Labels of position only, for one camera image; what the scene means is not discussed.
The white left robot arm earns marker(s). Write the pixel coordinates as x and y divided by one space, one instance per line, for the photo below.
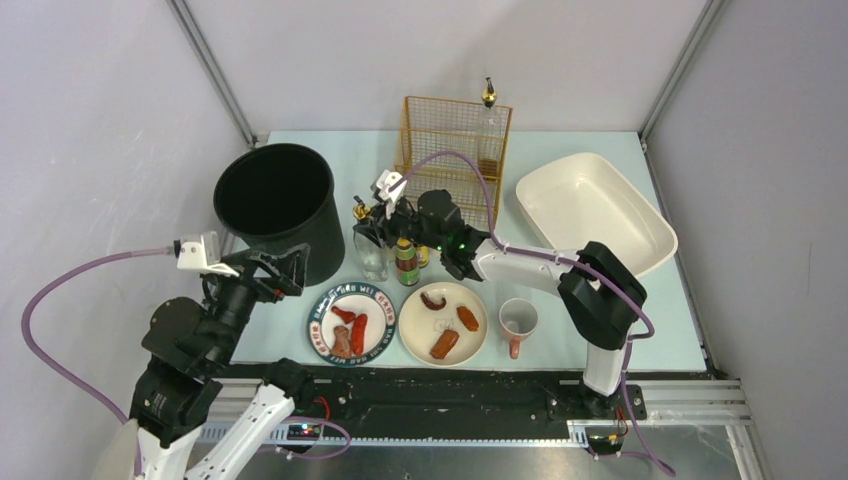
192 343

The clear glass oil bottle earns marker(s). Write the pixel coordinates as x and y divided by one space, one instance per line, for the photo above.
371 249

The pink ceramic mug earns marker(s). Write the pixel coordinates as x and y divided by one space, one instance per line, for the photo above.
518 319

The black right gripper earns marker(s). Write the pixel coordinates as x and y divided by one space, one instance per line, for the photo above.
385 217

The black plastic trash bin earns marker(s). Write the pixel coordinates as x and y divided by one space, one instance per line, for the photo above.
279 196

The brown sausage piece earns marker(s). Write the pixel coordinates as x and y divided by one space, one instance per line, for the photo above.
445 343

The yellow wire basket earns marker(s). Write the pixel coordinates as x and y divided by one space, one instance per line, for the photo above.
445 129

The brown meat piece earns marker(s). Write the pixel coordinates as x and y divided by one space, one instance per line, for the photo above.
342 347

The cream plate with bear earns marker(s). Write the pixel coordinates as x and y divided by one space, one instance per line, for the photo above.
420 328

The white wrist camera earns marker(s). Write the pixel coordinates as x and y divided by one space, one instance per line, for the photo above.
389 186
201 253

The oil bottle with brown liquid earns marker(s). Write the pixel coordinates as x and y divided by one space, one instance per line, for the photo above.
488 142

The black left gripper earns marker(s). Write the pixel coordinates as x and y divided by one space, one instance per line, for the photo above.
250 278

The white plastic basin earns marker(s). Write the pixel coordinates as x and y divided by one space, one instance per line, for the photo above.
583 197

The green rimmed printed plate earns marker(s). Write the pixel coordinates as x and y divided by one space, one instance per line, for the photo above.
361 298

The small red food piece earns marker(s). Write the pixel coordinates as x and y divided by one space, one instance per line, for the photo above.
346 316

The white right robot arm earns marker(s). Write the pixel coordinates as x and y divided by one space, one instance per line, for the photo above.
602 297

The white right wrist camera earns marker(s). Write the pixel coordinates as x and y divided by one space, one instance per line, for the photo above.
389 186

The red sausage on plate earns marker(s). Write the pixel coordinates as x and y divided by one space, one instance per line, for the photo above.
358 334

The orange fried food piece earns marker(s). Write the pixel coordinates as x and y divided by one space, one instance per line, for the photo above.
467 318

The small yellow label bottle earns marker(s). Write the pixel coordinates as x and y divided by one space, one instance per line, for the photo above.
423 256

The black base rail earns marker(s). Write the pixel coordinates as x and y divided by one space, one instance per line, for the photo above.
388 404

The purple octopus tentacle piece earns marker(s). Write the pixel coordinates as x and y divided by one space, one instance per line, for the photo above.
433 302

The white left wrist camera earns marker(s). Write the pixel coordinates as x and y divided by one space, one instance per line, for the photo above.
201 253

